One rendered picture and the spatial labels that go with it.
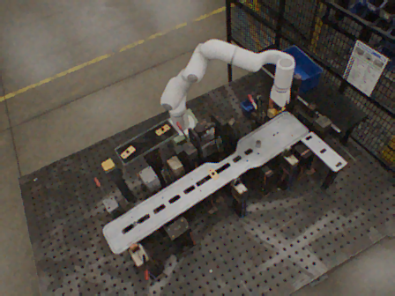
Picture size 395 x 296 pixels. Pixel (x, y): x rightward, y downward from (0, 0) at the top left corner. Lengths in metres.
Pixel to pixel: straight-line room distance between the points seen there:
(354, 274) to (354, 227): 0.72
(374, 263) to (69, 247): 2.27
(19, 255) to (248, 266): 2.11
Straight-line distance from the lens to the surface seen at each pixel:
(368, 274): 2.89
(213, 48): 1.59
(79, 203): 2.38
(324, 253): 2.09
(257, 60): 1.60
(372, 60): 2.03
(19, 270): 3.27
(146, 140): 1.89
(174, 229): 1.74
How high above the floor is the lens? 2.65
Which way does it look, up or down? 57 degrees down
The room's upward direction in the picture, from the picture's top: 11 degrees counter-clockwise
